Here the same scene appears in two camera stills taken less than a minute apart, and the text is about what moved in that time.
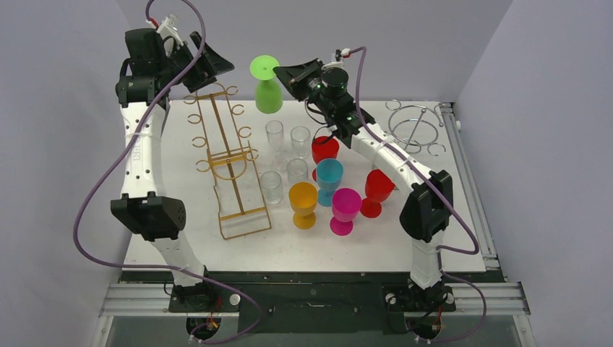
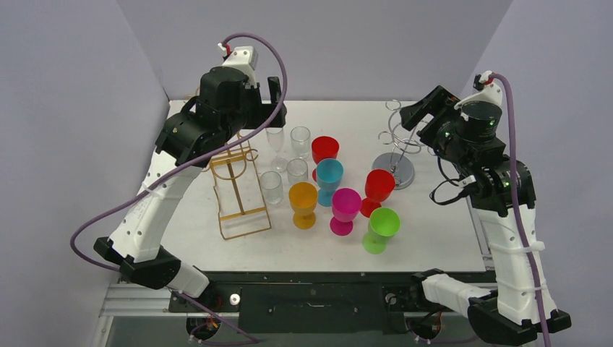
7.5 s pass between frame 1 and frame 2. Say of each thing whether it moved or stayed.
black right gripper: moved
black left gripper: moved
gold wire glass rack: stayed
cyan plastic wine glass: stayed
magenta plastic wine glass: stayed
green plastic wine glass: moved
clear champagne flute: stayed
